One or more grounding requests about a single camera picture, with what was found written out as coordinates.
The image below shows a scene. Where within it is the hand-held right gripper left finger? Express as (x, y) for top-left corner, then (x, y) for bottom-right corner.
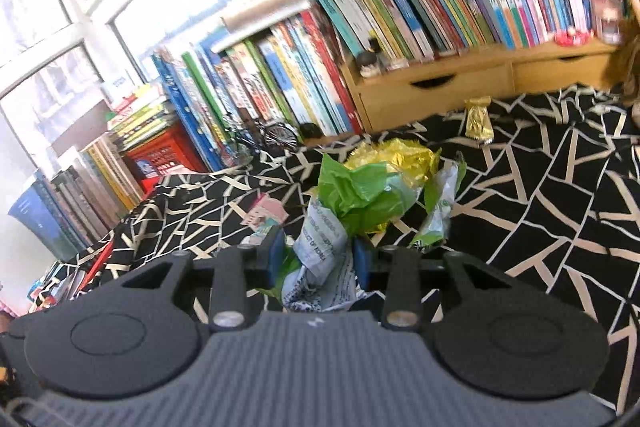
(120, 224), (287, 331)

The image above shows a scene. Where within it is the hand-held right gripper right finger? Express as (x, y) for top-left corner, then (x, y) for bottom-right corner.
(352, 237), (502, 330)

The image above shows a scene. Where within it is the green printed wrapper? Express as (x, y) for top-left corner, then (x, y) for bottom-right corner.
(270, 154), (422, 311)

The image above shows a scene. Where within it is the gold foil bag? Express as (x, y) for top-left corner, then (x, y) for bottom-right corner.
(345, 138), (444, 236)

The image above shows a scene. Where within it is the row of tall colourful books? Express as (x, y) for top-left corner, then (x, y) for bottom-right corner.
(151, 8), (364, 174)

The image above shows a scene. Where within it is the stack of flat-lying books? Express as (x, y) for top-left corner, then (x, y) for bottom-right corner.
(104, 81), (174, 154)

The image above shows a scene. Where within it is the row of grey books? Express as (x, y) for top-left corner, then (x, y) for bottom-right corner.
(7, 131), (147, 259)

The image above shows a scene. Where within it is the macaron print snack packet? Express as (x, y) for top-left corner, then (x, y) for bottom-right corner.
(242, 195), (289, 234)

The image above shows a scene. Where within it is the silver green snack packet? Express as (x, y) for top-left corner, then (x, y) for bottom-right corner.
(410, 157), (469, 254)

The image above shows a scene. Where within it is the miniature bicycle model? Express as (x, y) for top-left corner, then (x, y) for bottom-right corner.
(224, 116), (302, 164)

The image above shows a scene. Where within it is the red plastic crate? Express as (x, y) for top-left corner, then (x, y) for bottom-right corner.
(124, 123), (197, 188)

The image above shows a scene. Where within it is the red flat book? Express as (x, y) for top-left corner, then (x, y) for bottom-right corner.
(74, 236), (117, 290)

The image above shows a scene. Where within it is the small gold snack packet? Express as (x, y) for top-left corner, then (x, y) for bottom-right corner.
(462, 96), (497, 144)

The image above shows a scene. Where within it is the black white patterned blanket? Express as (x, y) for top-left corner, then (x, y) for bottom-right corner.
(10, 84), (640, 413)

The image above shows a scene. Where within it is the small dark-haired figurine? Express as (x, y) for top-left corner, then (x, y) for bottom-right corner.
(356, 38), (384, 78)

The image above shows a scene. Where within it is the wooden drawer organizer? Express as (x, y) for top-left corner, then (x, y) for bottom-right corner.
(344, 38), (627, 134)

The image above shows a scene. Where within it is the red white small ornament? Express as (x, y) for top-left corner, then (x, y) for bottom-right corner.
(554, 28), (592, 46)

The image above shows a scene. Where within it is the white window frame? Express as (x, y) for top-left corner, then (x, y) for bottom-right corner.
(0, 0), (306, 188)

